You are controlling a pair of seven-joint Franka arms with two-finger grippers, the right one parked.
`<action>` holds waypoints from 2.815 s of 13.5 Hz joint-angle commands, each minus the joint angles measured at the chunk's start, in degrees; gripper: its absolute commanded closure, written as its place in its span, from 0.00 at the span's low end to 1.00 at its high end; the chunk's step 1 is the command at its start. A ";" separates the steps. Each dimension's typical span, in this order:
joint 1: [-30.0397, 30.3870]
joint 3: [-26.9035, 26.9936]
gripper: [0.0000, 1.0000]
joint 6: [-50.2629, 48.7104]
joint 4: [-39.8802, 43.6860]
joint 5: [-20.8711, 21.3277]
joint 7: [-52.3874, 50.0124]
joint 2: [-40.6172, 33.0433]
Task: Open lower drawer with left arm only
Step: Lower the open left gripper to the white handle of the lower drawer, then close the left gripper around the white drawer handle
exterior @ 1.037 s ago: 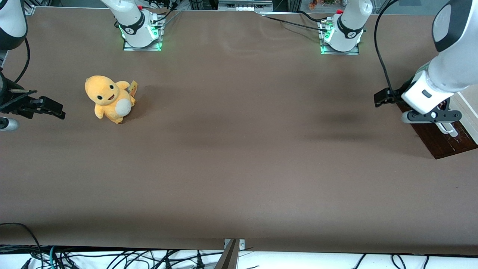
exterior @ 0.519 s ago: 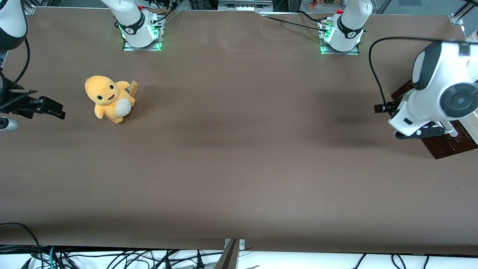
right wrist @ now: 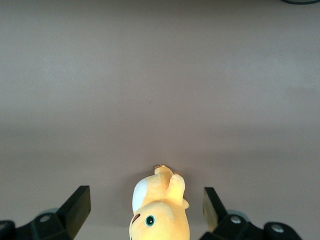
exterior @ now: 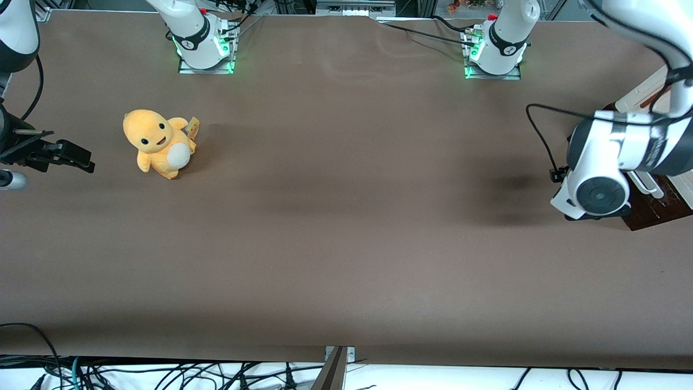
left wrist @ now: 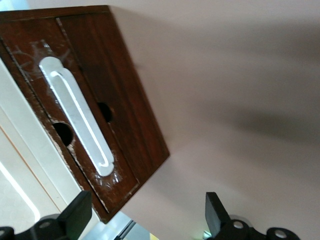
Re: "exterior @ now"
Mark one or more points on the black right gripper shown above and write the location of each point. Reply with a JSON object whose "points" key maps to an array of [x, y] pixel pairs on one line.
{"points": [[12, 145]]}

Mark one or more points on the aluminium frame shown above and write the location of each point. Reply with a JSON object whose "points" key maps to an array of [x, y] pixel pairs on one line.
{"points": [[354, 8]]}

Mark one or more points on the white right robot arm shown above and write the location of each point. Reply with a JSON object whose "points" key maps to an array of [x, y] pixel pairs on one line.
{"points": [[197, 38]]}

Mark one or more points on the beige drawer cabinet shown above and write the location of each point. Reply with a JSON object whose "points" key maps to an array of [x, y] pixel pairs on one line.
{"points": [[628, 100]]}

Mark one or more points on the brown wooden drawer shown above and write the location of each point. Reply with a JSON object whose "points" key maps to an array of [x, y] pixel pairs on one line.
{"points": [[658, 211]]}

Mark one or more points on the small orange object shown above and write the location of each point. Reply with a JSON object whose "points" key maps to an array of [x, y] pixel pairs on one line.
{"points": [[453, 6]]}

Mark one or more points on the yellow plush toy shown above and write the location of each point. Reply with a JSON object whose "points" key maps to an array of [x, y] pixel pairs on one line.
{"points": [[157, 143]]}

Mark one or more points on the small metal bracket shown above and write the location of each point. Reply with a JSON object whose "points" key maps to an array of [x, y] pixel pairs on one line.
{"points": [[351, 355]]}

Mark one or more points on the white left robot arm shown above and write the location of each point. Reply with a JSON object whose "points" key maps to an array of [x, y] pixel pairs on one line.
{"points": [[612, 146]]}

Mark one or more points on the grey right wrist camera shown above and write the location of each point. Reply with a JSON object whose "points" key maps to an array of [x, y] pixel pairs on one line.
{"points": [[11, 180]]}

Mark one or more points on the metal corner bracket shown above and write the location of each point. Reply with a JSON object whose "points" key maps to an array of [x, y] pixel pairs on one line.
{"points": [[43, 13]]}

